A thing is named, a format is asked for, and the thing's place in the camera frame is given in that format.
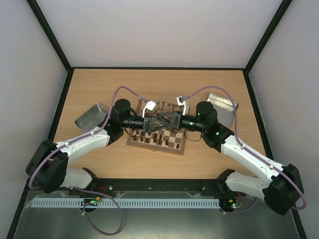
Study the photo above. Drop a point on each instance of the black enclosure frame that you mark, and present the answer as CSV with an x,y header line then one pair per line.
x,y
283,7

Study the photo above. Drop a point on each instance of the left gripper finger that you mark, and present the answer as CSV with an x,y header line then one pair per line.
x,y
156,119
154,127

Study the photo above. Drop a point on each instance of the wooden chess board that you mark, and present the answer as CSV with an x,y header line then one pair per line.
x,y
173,136

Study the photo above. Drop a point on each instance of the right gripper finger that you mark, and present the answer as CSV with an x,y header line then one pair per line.
x,y
167,122
168,115

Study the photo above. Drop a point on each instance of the gold tin box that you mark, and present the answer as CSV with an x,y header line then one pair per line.
x,y
224,108

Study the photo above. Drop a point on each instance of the silver tin lid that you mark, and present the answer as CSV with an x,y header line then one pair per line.
x,y
91,118

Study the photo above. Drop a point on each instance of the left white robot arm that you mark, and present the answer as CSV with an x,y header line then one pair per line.
x,y
49,167

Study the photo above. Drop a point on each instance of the light blue cable duct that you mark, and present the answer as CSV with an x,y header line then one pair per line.
x,y
127,203

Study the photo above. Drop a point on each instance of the black mounting rail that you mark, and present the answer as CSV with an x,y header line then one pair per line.
x,y
204,187

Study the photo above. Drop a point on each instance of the dark king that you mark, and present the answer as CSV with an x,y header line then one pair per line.
x,y
155,138

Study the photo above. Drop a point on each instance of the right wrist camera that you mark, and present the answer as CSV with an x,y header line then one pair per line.
x,y
182,101

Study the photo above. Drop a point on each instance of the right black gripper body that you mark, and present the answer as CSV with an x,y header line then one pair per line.
x,y
178,120

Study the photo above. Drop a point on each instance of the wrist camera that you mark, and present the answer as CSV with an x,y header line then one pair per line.
x,y
182,101
150,105

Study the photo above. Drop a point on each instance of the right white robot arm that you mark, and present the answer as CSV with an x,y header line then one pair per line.
x,y
277,185

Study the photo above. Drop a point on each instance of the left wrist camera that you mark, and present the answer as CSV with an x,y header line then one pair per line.
x,y
150,105

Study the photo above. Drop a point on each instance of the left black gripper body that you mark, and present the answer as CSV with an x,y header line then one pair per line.
x,y
145,126

